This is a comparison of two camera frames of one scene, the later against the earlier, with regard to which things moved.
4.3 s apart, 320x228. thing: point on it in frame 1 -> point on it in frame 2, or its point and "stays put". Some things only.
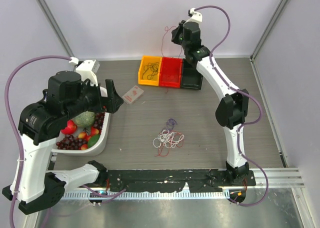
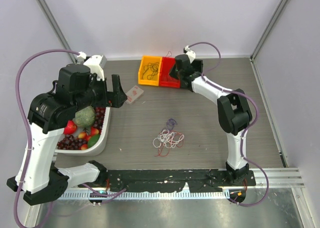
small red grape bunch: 70,142 stays put
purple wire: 154,67 stays put
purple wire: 170,123 stays put
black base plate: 180,180 stays put
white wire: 170,139 stays put
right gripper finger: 177,33 -> 173,73
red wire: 162,46 -> 169,61
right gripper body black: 184,44 -> 180,76
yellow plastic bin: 150,70 stays put
